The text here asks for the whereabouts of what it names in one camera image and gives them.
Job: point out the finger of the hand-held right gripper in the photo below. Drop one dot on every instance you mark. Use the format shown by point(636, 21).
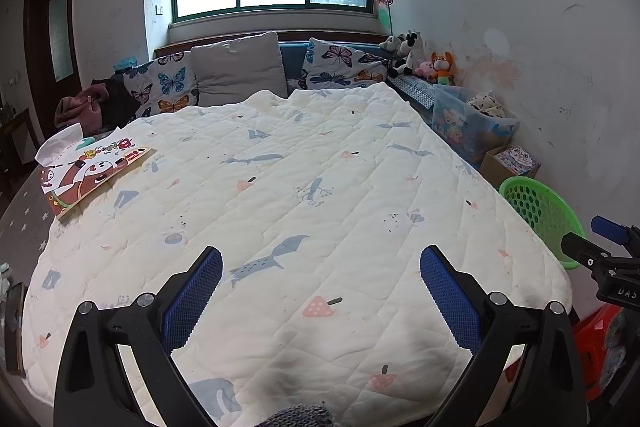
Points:
point(610, 227)
point(580, 249)

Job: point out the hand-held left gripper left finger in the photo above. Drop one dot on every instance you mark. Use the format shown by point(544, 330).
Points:
point(192, 292)

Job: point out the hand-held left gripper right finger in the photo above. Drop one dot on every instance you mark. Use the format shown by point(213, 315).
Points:
point(450, 292)

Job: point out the green plastic basket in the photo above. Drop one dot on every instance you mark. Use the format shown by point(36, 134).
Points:
point(545, 212)

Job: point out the red plastic stool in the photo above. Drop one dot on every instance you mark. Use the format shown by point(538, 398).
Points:
point(590, 337)

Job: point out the colourful printed toy box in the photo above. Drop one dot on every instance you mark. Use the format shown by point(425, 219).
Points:
point(517, 159)

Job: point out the cardboard box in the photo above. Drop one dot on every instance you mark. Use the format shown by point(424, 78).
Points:
point(492, 169)

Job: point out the cartoon picture book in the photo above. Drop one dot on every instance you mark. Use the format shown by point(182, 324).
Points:
point(90, 177)

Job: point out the clear plastic storage bin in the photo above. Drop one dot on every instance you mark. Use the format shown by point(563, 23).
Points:
point(460, 132)

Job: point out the grey knit clothing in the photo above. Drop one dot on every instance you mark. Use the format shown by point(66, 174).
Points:
point(300, 417)

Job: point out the white patterned cloth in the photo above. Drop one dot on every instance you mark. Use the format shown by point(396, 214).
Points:
point(487, 104)

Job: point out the white printed quilt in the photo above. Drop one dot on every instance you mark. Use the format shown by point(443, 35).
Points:
point(300, 157)

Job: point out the dark flat device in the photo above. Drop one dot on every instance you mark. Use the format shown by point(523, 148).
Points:
point(15, 332)

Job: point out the grey star bed sheet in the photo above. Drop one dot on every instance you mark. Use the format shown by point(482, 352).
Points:
point(20, 217)

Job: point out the black clothing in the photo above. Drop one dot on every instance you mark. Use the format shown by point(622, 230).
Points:
point(117, 104)

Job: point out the long blue patterned box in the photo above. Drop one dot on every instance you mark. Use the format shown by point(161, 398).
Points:
point(412, 89)

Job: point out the butterfly print pillow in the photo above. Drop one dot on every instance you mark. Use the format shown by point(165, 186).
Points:
point(340, 64)
point(165, 84)

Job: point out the pink clothing pile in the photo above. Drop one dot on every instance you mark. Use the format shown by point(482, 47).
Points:
point(80, 104)

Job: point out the pink plush toy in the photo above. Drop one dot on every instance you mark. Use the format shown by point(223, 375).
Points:
point(426, 69)

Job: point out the orange fox plush toy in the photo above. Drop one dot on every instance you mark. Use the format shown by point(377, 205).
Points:
point(442, 67)

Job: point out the grey pillow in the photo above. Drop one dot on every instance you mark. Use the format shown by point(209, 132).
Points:
point(240, 69)

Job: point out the dark wooden cabinet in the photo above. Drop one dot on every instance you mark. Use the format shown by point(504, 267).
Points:
point(15, 142)

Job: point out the teal plastic item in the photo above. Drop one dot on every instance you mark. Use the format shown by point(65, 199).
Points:
point(125, 63)

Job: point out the cow plush toy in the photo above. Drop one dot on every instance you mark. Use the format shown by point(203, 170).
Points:
point(410, 54)

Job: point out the grey white plush toy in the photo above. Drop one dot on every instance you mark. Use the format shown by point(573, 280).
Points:
point(390, 44)

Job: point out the dark wooden door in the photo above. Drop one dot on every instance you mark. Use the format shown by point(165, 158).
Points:
point(55, 32)

